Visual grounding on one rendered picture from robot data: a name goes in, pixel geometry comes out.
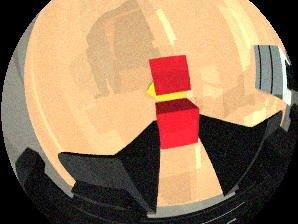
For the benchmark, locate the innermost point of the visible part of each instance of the red cube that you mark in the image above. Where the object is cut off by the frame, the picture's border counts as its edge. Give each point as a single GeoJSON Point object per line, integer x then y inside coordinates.
{"type": "Point", "coordinates": [170, 74]}
{"type": "Point", "coordinates": [178, 122]}

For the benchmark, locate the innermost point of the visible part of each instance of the yellow cube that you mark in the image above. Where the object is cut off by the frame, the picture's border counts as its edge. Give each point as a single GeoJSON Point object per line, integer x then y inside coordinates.
{"type": "Point", "coordinates": [170, 96]}

